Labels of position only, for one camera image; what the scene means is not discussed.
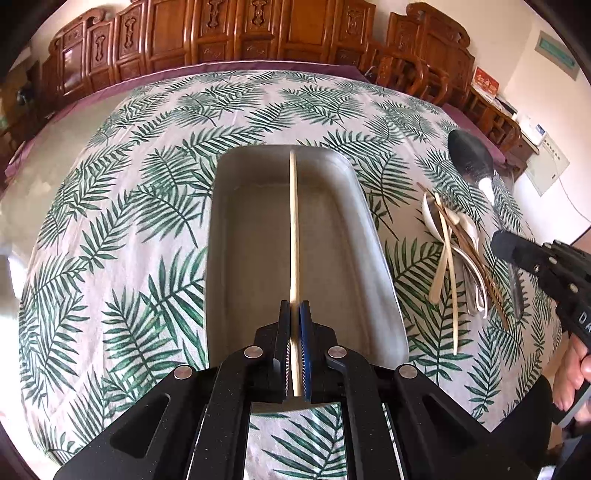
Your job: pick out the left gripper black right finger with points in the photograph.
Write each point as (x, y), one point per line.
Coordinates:
(320, 382)

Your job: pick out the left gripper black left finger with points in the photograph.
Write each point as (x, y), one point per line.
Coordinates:
(272, 378)

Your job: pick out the dark brown wooden chopstick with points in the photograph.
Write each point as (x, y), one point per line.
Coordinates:
(456, 231)

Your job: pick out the cream plastic spoon large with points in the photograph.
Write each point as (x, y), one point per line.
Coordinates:
(432, 221)

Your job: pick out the light bamboo chopstick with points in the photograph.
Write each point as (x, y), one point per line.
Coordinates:
(295, 343)
(451, 268)

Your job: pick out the person's right hand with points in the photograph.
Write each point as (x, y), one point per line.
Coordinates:
(572, 372)

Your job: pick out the cream plastic spoon small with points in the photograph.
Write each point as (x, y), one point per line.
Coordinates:
(468, 226)

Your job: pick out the purple seat cushion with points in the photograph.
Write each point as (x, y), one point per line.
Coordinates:
(466, 124)

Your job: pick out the red paper box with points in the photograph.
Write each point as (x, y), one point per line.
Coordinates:
(485, 83)

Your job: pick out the carved wooden armchair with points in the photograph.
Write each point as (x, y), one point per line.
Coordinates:
(434, 37)

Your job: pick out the carved wooden bench back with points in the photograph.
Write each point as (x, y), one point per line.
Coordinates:
(93, 52)

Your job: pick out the white wall electrical panel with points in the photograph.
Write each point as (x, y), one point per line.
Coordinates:
(545, 168)

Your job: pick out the green wall sign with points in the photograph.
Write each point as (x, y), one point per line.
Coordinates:
(557, 53)

